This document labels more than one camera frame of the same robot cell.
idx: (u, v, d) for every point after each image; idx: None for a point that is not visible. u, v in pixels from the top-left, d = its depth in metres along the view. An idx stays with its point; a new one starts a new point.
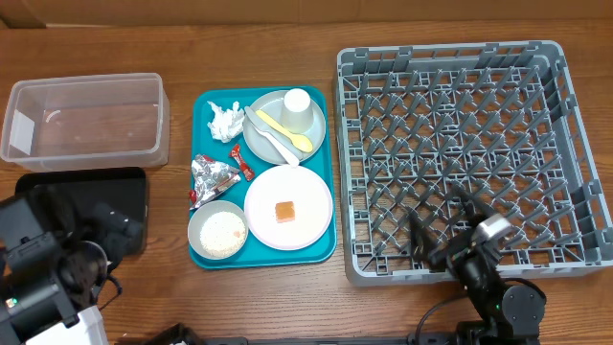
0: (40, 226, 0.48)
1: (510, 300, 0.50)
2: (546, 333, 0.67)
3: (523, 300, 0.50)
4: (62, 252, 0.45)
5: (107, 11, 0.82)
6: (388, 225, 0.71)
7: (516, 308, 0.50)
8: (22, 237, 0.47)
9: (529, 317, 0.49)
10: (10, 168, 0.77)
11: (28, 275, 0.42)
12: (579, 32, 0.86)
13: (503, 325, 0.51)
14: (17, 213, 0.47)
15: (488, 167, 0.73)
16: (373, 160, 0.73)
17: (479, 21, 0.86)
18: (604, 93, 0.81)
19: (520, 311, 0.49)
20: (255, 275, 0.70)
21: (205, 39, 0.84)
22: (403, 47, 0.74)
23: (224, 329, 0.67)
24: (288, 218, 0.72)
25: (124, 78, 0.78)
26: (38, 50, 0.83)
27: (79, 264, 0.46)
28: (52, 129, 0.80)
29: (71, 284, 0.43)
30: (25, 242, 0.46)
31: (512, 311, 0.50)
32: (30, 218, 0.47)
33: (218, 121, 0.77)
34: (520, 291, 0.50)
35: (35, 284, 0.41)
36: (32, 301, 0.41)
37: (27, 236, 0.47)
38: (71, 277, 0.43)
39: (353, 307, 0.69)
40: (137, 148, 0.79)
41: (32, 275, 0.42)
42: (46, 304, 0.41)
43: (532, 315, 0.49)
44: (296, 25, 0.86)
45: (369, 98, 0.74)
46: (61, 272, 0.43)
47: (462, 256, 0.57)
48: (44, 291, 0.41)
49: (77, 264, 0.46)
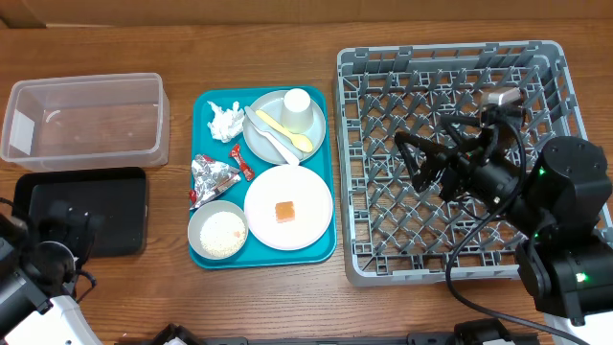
0: None
1: (555, 155, 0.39)
2: (546, 333, 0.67)
3: (571, 148, 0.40)
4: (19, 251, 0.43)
5: (107, 11, 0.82)
6: (388, 225, 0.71)
7: (566, 158, 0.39)
8: None
9: (586, 167, 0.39)
10: (10, 168, 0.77)
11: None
12: (579, 31, 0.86)
13: (561, 189, 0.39)
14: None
15: None
16: (372, 160, 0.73)
17: (478, 21, 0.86)
18: (604, 93, 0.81)
19: (571, 160, 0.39)
20: (256, 275, 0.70)
21: (205, 39, 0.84)
22: (403, 47, 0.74)
23: (224, 329, 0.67)
24: (288, 217, 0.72)
25: (124, 78, 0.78)
26: (37, 50, 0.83)
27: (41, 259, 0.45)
28: (52, 130, 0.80)
29: (38, 275, 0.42)
30: None
31: (562, 164, 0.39)
32: None
33: (219, 122, 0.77)
34: (563, 144, 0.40)
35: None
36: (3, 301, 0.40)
37: None
38: (36, 269, 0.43)
39: (353, 307, 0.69)
40: (137, 148, 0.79)
41: None
42: (16, 299, 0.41)
43: (591, 164, 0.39)
44: (296, 25, 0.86)
45: (369, 98, 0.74)
46: (25, 266, 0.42)
47: (477, 154, 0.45)
48: (11, 287, 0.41)
49: (37, 258, 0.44)
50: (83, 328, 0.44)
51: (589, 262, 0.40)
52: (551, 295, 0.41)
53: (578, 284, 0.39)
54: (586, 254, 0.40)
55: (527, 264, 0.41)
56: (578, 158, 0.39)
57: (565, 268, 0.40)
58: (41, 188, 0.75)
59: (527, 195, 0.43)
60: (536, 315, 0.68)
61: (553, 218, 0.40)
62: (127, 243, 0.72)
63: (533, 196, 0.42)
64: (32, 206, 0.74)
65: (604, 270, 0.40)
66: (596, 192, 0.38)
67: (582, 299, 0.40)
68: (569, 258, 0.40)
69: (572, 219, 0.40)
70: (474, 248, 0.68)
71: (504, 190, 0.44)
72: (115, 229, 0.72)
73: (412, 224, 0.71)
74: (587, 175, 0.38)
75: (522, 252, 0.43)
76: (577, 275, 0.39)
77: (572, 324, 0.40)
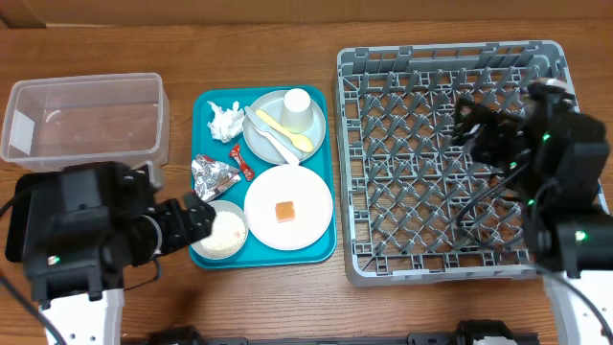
0: (101, 197, 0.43)
1: (556, 121, 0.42)
2: (546, 333, 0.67)
3: (574, 115, 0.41)
4: (109, 230, 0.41)
5: (106, 10, 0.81)
6: (388, 225, 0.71)
7: (567, 123, 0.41)
8: (81, 201, 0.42)
9: (587, 131, 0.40)
10: (10, 168, 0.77)
11: (77, 239, 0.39)
12: (580, 31, 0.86)
13: (562, 149, 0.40)
14: (82, 183, 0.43)
15: (488, 168, 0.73)
16: (372, 160, 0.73)
17: (479, 21, 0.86)
18: (604, 93, 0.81)
19: (572, 124, 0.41)
20: (256, 275, 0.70)
21: (205, 39, 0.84)
22: (403, 47, 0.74)
23: (224, 329, 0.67)
24: (289, 217, 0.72)
25: (124, 78, 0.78)
26: (37, 50, 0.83)
27: (123, 247, 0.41)
28: (52, 130, 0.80)
29: (109, 263, 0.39)
30: (81, 207, 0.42)
31: (562, 127, 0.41)
32: (93, 186, 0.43)
33: (218, 121, 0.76)
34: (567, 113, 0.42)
35: (76, 253, 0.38)
36: (64, 270, 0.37)
37: (85, 201, 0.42)
38: (111, 257, 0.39)
39: (353, 307, 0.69)
40: (137, 148, 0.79)
41: (77, 242, 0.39)
42: (79, 275, 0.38)
43: (592, 130, 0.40)
44: (296, 25, 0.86)
45: (369, 98, 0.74)
46: (104, 248, 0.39)
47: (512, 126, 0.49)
48: (82, 263, 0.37)
49: (123, 244, 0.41)
50: (115, 330, 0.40)
51: (593, 225, 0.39)
52: (549, 256, 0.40)
53: (577, 241, 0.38)
54: (590, 219, 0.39)
55: (531, 226, 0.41)
56: (578, 122, 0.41)
57: (565, 227, 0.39)
58: None
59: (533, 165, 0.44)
60: (536, 315, 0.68)
61: (556, 180, 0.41)
62: None
63: (538, 166, 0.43)
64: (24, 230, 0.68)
65: (607, 235, 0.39)
66: (594, 152, 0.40)
67: (580, 258, 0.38)
68: (571, 219, 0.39)
69: (572, 182, 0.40)
70: (474, 248, 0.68)
71: (523, 157, 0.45)
72: None
73: (412, 224, 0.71)
74: (587, 137, 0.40)
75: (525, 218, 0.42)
76: (577, 234, 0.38)
77: (566, 277, 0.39)
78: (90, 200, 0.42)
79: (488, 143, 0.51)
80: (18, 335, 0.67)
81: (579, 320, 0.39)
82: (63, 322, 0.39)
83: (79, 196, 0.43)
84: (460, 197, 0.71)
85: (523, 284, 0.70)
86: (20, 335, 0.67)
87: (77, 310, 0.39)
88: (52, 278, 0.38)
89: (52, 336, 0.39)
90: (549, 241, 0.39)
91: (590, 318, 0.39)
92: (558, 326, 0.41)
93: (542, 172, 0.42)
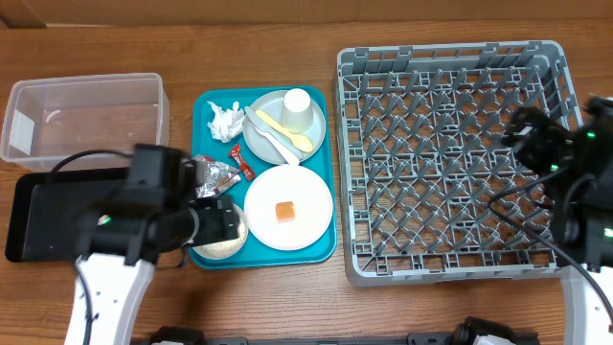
0: (162, 180, 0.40)
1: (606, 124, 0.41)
2: (546, 333, 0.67)
3: None
4: (161, 211, 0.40)
5: (107, 11, 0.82)
6: (388, 225, 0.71)
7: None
8: (141, 179, 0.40)
9: None
10: (10, 168, 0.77)
11: (126, 210, 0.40)
12: (579, 31, 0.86)
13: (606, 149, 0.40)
14: (148, 160, 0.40)
15: (488, 167, 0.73)
16: (372, 160, 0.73)
17: (479, 21, 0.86)
18: (604, 93, 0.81)
19: None
20: (256, 275, 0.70)
21: (205, 39, 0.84)
22: (403, 47, 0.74)
23: (224, 329, 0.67)
24: (288, 217, 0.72)
25: (124, 78, 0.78)
26: (38, 50, 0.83)
27: (169, 227, 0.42)
28: (52, 130, 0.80)
29: (151, 240, 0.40)
30: (140, 185, 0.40)
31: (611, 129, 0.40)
32: (155, 167, 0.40)
33: (218, 121, 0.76)
34: None
35: (124, 219, 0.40)
36: (110, 232, 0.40)
37: (145, 179, 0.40)
38: (154, 234, 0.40)
39: (353, 307, 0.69)
40: (137, 148, 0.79)
41: (127, 211, 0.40)
42: (121, 241, 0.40)
43: None
44: (296, 25, 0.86)
45: (369, 98, 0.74)
46: (150, 224, 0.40)
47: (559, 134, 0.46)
48: (127, 229, 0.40)
49: (168, 224, 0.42)
50: (134, 300, 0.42)
51: None
52: (572, 246, 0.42)
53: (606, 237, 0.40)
54: None
55: (561, 214, 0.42)
56: None
57: (596, 222, 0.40)
58: (41, 188, 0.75)
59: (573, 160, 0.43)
60: (536, 315, 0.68)
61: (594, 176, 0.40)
62: None
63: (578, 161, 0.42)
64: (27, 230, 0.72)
65: None
66: None
67: (605, 252, 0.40)
68: (604, 217, 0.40)
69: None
70: (474, 248, 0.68)
71: (564, 160, 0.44)
72: None
73: (412, 224, 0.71)
74: None
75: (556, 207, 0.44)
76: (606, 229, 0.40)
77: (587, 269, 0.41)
78: (151, 180, 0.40)
79: (536, 147, 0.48)
80: (17, 335, 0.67)
81: (590, 313, 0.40)
82: (94, 278, 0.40)
83: (141, 172, 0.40)
84: (460, 197, 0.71)
85: (524, 284, 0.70)
86: (20, 335, 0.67)
87: (110, 270, 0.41)
88: (99, 235, 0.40)
89: (79, 288, 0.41)
90: (576, 232, 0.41)
91: (601, 312, 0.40)
92: (567, 319, 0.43)
93: (580, 169, 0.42)
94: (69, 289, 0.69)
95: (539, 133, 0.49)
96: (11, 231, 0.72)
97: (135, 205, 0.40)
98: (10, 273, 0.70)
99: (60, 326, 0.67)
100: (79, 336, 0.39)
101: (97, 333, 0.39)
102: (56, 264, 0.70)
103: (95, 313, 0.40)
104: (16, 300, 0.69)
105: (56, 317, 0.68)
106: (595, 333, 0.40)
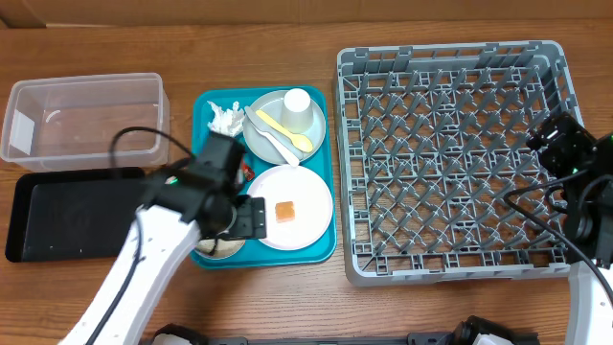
0: (226, 165, 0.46)
1: None
2: (546, 333, 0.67)
3: None
4: (218, 189, 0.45)
5: (106, 11, 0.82)
6: (388, 225, 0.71)
7: None
8: (208, 161, 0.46)
9: None
10: (10, 168, 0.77)
11: (192, 179, 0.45)
12: (579, 31, 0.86)
13: None
14: (217, 148, 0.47)
15: (488, 167, 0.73)
16: (372, 160, 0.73)
17: (479, 21, 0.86)
18: (604, 93, 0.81)
19: None
20: (256, 275, 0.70)
21: (205, 39, 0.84)
22: (403, 47, 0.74)
23: (224, 329, 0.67)
24: (288, 217, 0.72)
25: (124, 78, 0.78)
26: (37, 50, 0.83)
27: (220, 205, 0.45)
28: (51, 130, 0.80)
29: (208, 210, 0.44)
30: (206, 165, 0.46)
31: None
32: (222, 151, 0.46)
33: (218, 121, 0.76)
34: None
35: (189, 186, 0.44)
36: (174, 192, 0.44)
37: (211, 161, 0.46)
38: (211, 206, 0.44)
39: (353, 307, 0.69)
40: (137, 148, 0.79)
41: (192, 180, 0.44)
42: (182, 202, 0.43)
43: None
44: (296, 25, 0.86)
45: (369, 98, 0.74)
46: (210, 195, 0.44)
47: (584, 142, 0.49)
48: (191, 195, 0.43)
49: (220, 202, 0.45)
50: (177, 256, 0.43)
51: None
52: (585, 243, 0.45)
53: None
54: None
55: (576, 212, 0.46)
56: None
57: (608, 220, 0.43)
58: (41, 188, 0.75)
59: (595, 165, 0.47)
60: (536, 315, 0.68)
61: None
62: None
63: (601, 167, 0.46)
64: (27, 230, 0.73)
65: None
66: None
67: None
68: None
69: None
70: (474, 247, 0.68)
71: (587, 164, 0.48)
72: (114, 229, 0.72)
73: (412, 224, 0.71)
74: None
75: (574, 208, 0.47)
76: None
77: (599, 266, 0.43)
78: (216, 163, 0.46)
79: (560, 150, 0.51)
80: (18, 335, 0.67)
81: (596, 309, 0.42)
82: (149, 223, 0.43)
83: (209, 156, 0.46)
84: (460, 197, 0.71)
85: (524, 284, 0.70)
86: (20, 335, 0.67)
87: (165, 222, 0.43)
88: (163, 193, 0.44)
89: (134, 230, 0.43)
90: (588, 229, 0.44)
91: (607, 308, 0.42)
92: (573, 314, 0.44)
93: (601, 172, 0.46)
94: (69, 289, 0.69)
95: (564, 137, 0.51)
96: (11, 230, 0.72)
97: (201, 177, 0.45)
98: (10, 273, 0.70)
99: (60, 325, 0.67)
100: (123, 274, 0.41)
101: (138, 274, 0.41)
102: (56, 264, 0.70)
103: (142, 257, 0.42)
104: (16, 300, 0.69)
105: (56, 317, 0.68)
106: (600, 327, 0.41)
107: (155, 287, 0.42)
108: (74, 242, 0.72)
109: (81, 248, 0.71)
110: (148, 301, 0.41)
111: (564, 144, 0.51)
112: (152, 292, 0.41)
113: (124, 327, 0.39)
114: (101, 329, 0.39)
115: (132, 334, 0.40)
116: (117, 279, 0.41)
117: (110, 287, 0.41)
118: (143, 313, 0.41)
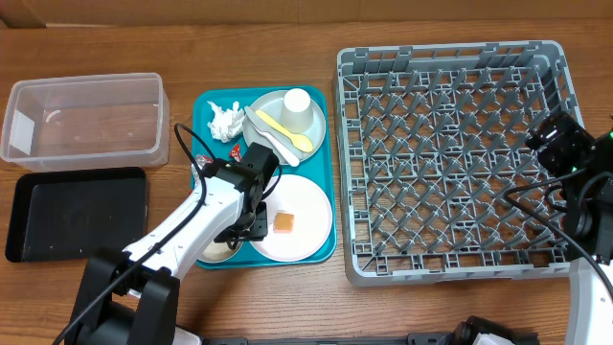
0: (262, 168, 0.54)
1: None
2: (546, 333, 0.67)
3: None
4: (256, 184, 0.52)
5: (106, 11, 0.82)
6: (388, 225, 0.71)
7: None
8: (249, 163, 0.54)
9: None
10: (10, 168, 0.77)
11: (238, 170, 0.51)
12: (579, 31, 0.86)
13: None
14: (260, 153, 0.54)
15: (488, 167, 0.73)
16: (372, 160, 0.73)
17: (479, 21, 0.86)
18: (605, 93, 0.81)
19: None
20: (256, 275, 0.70)
21: (205, 39, 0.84)
22: (403, 47, 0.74)
23: (224, 329, 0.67)
24: (285, 229, 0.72)
25: (124, 78, 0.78)
26: (37, 50, 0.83)
27: (256, 197, 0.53)
28: (51, 129, 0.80)
29: (248, 198, 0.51)
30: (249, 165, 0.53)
31: None
32: (261, 156, 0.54)
33: (218, 121, 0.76)
34: None
35: (236, 172, 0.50)
36: (227, 173, 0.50)
37: (251, 164, 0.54)
38: (249, 196, 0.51)
39: (353, 307, 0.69)
40: (137, 148, 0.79)
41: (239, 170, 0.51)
42: (229, 185, 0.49)
43: None
44: (296, 25, 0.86)
45: (369, 98, 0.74)
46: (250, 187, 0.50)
47: (581, 144, 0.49)
48: (236, 180, 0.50)
49: (256, 195, 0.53)
50: (229, 214, 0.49)
51: None
52: (586, 240, 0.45)
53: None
54: None
55: (576, 209, 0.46)
56: None
57: (608, 217, 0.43)
58: (41, 188, 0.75)
59: (595, 163, 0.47)
60: (536, 315, 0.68)
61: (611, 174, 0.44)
62: (127, 243, 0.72)
63: (601, 165, 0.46)
64: (27, 229, 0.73)
65: None
66: None
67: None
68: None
69: None
70: (474, 248, 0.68)
71: (585, 163, 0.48)
72: (115, 229, 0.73)
73: (412, 224, 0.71)
74: None
75: (573, 205, 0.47)
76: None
77: (599, 263, 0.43)
78: (257, 166, 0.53)
79: (559, 150, 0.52)
80: (16, 335, 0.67)
81: (596, 305, 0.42)
82: (214, 182, 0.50)
83: (251, 159, 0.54)
84: (460, 197, 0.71)
85: (524, 284, 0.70)
86: (19, 335, 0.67)
87: (223, 186, 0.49)
88: (218, 173, 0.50)
89: (199, 186, 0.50)
90: (587, 225, 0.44)
91: (607, 304, 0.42)
92: (574, 312, 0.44)
93: (601, 170, 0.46)
94: (69, 289, 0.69)
95: (563, 137, 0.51)
96: (10, 230, 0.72)
97: (247, 171, 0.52)
98: (10, 273, 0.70)
99: (59, 325, 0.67)
100: (187, 213, 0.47)
101: (199, 216, 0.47)
102: (56, 264, 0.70)
103: (204, 203, 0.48)
104: (16, 300, 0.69)
105: (56, 317, 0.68)
106: (599, 325, 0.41)
107: (211, 229, 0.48)
108: (73, 242, 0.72)
109: (81, 248, 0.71)
110: (201, 240, 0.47)
111: (564, 145, 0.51)
112: (206, 234, 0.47)
113: (188, 243, 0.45)
114: (170, 238, 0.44)
115: (187, 258, 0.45)
116: (180, 215, 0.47)
117: (178, 216, 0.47)
118: (197, 245, 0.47)
